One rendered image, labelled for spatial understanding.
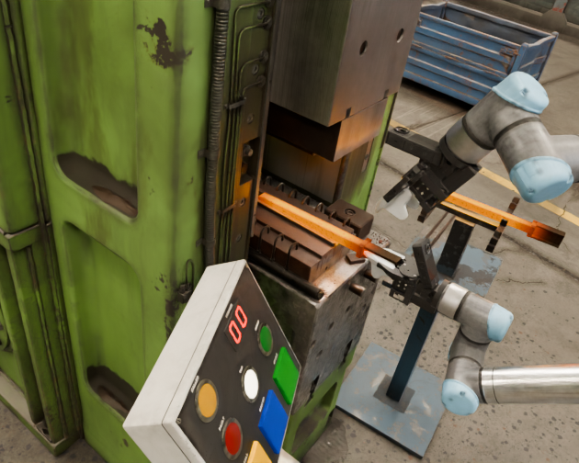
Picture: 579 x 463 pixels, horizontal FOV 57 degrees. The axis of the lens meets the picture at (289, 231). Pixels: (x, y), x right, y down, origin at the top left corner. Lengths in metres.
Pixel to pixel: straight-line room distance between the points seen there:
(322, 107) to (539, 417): 1.87
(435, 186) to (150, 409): 0.59
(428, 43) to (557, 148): 4.43
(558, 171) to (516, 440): 1.74
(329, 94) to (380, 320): 1.76
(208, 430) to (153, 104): 0.53
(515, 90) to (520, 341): 2.10
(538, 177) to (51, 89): 0.93
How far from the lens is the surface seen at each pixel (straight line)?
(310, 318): 1.33
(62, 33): 1.21
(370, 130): 1.23
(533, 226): 1.72
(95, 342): 1.71
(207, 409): 0.78
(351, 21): 0.98
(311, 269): 1.30
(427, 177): 0.97
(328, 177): 1.60
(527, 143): 0.86
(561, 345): 2.97
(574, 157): 0.89
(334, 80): 1.01
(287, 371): 1.01
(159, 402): 0.76
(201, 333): 0.82
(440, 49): 5.21
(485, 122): 0.90
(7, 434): 2.23
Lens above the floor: 1.80
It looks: 36 degrees down
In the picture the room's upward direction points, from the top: 10 degrees clockwise
